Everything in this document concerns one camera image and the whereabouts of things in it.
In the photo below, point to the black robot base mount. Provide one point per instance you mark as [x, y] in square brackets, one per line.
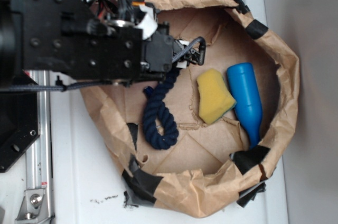
[19, 125]

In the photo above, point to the brown paper bag tray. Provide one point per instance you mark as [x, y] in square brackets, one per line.
[210, 166]

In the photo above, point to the aluminium rail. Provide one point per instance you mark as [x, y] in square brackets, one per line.
[39, 172]

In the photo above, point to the yellow sponge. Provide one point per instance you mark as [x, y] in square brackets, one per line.
[215, 98]

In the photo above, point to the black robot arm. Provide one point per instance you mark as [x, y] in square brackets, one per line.
[95, 42]

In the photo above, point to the blue plastic bottle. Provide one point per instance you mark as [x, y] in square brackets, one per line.
[243, 86]

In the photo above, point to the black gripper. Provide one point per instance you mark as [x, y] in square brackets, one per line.
[145, 51]

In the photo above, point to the metal corner bracket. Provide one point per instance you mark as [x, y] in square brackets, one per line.
[34, 208]

